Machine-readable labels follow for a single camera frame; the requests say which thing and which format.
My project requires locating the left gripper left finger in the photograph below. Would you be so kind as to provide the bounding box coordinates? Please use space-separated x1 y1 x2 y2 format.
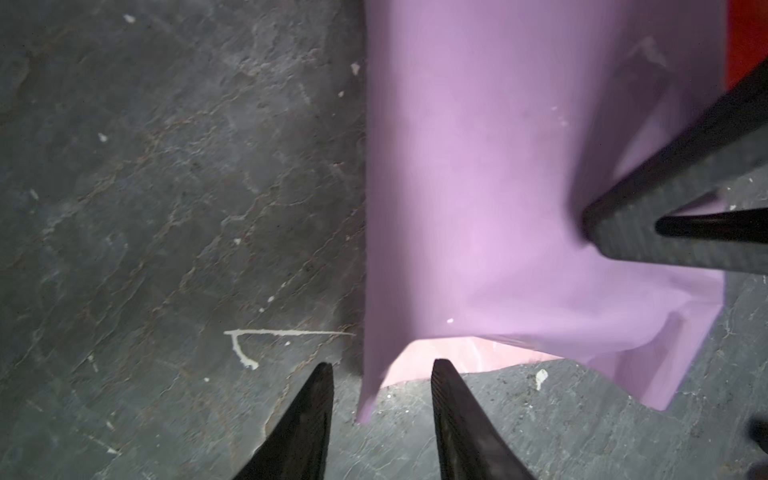
235 362 334 480

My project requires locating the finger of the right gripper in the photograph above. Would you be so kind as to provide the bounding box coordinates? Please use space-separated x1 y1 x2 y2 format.
655 208 768 243
583 71 767 275

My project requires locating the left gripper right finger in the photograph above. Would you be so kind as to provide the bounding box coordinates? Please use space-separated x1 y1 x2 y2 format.
431 359 535 480

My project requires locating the red tape dispenser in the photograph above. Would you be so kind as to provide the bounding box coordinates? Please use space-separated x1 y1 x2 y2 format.
726 0 768 89

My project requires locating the pink wrapping paper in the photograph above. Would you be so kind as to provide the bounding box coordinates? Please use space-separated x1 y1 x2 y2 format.
358 1 727 422

